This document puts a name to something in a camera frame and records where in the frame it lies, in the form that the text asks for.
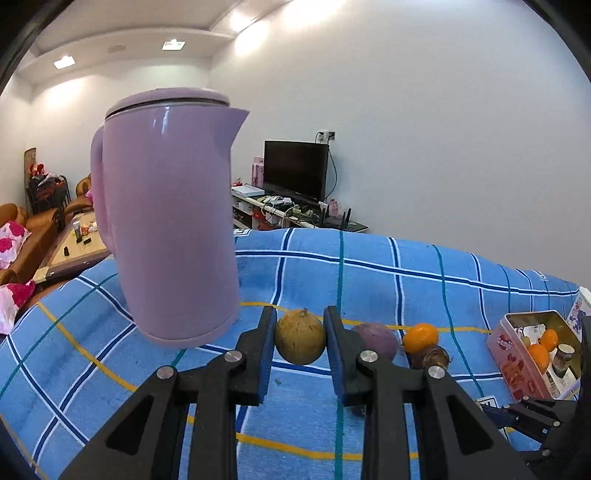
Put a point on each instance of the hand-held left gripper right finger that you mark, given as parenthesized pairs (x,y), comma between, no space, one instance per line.
(337,364)

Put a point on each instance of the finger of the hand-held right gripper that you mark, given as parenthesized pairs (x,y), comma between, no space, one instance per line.
(531,413)
(585,355)

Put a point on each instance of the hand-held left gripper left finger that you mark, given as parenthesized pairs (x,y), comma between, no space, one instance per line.
(267,360)

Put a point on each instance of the small brown can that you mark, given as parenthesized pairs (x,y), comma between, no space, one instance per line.
(564,361)

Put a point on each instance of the medium orange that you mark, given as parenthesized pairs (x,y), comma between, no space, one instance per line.
(549,340)

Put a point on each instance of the brown round fruit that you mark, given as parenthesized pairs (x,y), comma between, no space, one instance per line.
(300,339)

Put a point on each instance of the purple round fruit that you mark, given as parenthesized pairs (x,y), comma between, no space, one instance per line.
(376,339)

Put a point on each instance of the large orange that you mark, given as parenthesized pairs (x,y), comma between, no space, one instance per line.
(538,359)

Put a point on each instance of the pink metal tin box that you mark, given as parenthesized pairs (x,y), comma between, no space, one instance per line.
(508,364)

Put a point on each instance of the small orange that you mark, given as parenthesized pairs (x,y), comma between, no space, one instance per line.
(420,337)

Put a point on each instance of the brown taro root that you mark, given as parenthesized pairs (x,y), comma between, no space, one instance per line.
(434,358)

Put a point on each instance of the blue plaid cloth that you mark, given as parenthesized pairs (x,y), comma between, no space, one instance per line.
(392,286)

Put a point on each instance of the black router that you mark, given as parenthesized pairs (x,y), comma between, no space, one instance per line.
(337,220)

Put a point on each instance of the white television stand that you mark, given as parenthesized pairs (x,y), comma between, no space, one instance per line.
(244,207)

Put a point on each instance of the white set-top box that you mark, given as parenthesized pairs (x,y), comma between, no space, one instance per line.
(247,190)

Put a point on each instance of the purple electric kettle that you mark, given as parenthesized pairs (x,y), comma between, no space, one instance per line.
(171,207)

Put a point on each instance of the pink gift box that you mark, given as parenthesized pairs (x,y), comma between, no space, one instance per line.
(257,171)

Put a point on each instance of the black flat television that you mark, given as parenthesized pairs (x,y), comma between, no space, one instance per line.
(295,168)

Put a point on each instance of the wooden coffee table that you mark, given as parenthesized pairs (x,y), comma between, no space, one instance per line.
(69,254)

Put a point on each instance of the pink floral pillow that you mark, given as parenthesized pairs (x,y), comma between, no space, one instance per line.
(11,242)
(14,304)

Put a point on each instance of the brown leather sofa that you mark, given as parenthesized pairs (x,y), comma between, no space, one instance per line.
(39,230)

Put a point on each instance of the black metal rack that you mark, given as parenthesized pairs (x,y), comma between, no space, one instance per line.
(46,194)

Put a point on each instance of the recessed ceiling light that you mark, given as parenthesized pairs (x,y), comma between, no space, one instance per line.
(174,45)
(63,62)

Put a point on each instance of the white wall socket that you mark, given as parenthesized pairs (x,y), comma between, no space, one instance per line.
(325,136)

